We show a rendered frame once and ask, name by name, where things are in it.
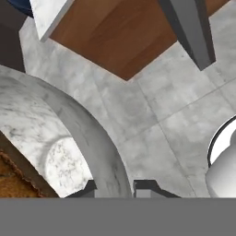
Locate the dark brown panel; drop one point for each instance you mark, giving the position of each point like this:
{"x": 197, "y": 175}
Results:
{"x": 10, "y": 43}

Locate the brown rough-edged object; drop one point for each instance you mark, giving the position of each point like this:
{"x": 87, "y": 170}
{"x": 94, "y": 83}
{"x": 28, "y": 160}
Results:
{"x": 14, "y": 181}

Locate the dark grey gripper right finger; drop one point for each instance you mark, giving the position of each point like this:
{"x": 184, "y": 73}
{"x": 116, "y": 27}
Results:
{"x": 147, "y": 188}

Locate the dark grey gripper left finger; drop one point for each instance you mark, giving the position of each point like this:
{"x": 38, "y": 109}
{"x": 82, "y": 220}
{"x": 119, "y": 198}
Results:
{"x": 89, "y": 190}

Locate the dark grey angular post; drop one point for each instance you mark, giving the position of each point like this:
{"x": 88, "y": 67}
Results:
{"x": 193, "y": 27}

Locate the white round object black rim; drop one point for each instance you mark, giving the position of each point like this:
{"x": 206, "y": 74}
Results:
{"x": 222, "y": 172}

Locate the brown wooden cabinet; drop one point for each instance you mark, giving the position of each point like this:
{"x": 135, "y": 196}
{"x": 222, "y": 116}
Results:
{"x": 123, "y": 33}

